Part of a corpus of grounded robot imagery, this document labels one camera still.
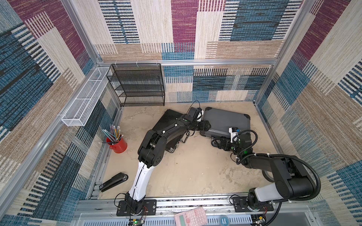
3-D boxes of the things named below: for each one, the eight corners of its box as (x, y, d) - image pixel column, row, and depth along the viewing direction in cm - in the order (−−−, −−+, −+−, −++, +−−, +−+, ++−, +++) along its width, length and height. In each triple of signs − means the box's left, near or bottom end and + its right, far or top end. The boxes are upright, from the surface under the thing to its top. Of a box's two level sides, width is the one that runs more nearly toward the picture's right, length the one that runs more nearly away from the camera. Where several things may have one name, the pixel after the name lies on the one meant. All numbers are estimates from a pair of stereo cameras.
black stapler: (102, 191, 81) (97, 188, 76) (102, 186, 83) (97, 183, 78) (128, 179, 85) (125, 175, 80) (127, 174, 87) (124, 170, 82)
